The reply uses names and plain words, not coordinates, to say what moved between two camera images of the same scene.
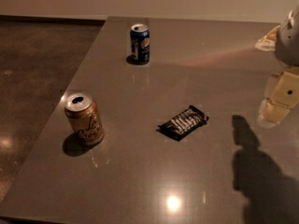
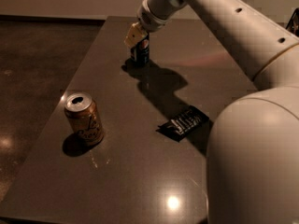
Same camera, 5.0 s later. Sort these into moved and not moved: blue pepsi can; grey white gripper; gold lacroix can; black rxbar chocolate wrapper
Moved: grey white gripper
Not moved: blue pepsi can; gold lacroix can; black rxbar chocolate wrapper
